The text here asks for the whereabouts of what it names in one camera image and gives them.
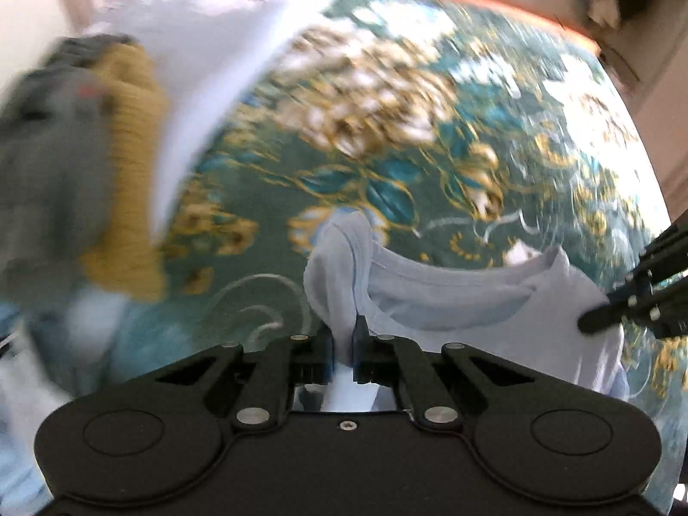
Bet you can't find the grey sweatshirt red tag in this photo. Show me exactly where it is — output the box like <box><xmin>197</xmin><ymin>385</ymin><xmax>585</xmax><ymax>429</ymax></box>
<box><xmin>1</xmin><ymin>35</ymin><xmax>131</xmax><ymax>302</ymax></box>

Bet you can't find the mustard yellow knit sweater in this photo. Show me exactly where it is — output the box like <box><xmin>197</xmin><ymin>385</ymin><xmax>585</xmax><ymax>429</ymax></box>
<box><xmin>80</xmin><ymin>43</ymin><xmax>167</xmax><ymax>302</ymax></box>

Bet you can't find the pale blue t-shirt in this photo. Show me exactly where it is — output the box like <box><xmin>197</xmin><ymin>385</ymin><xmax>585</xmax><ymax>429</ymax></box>
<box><xmin>303</xmin><ymin>212</ymin><xmax>630</xmax><ymax>412</ymax></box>

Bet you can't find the teal floral blanket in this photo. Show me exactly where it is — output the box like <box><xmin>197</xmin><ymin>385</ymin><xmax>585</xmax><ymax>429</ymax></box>
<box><xmin>21</xmin><ymin>0</ymin><xmax>673</xmax><ymax>516</ymax></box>

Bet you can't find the light blue floral quilt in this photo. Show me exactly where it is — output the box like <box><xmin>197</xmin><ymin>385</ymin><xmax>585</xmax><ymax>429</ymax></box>
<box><xmin>1</xmin><ymin>0</ymin><xmax>334</xmax><ymax>515</ymax></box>

